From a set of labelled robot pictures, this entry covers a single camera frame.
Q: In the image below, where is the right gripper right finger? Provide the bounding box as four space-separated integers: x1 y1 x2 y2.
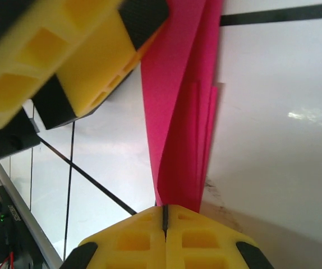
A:
165 203 272 269

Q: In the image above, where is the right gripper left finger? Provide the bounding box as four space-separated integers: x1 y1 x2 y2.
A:
62 205 167 269

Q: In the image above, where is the pink paper sheet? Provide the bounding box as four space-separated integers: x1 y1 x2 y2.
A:
139 0 224 214

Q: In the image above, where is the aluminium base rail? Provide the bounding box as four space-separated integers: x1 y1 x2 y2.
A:
0 160 64 269

